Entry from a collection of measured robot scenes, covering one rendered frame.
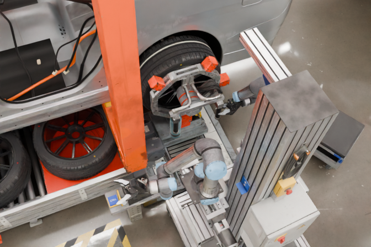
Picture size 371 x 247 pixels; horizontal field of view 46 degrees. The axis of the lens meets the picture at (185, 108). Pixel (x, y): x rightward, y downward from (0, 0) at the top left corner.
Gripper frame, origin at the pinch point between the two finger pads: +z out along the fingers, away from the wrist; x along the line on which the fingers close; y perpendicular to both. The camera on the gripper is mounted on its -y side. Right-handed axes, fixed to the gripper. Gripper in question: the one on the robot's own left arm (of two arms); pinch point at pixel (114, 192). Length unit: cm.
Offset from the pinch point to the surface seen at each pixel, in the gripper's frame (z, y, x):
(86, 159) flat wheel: 21, 64, 70
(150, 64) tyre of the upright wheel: -35, 0, 97
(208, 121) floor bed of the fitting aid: -88, 101, 117
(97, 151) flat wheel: 12, 64, 75
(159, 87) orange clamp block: -38, 6, 80
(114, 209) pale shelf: 5, 75, 29
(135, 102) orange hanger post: -19, -26, 41
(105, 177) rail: 10, 77, 59
